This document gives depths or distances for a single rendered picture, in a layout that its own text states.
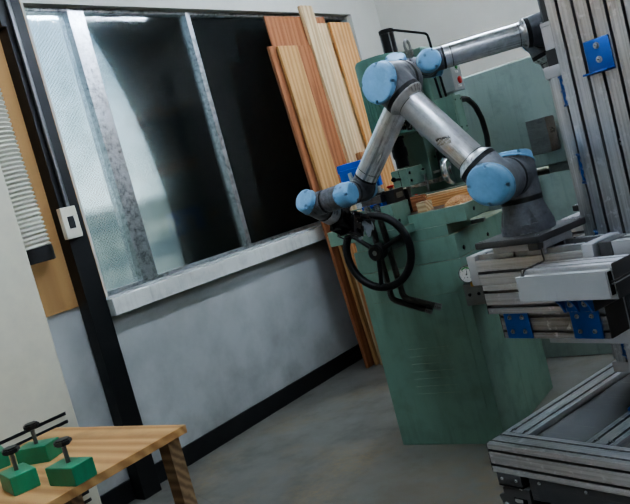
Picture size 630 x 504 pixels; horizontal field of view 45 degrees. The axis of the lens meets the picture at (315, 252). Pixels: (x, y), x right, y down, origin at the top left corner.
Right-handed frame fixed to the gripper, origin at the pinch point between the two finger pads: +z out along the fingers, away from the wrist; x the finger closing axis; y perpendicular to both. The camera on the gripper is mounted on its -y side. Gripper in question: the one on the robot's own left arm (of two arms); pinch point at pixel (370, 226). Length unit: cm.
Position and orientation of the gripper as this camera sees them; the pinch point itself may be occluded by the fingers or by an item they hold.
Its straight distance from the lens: 263.3
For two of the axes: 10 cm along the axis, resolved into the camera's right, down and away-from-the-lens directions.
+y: -0.2, 9.4, -3.4
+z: 6.6, 2.7, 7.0
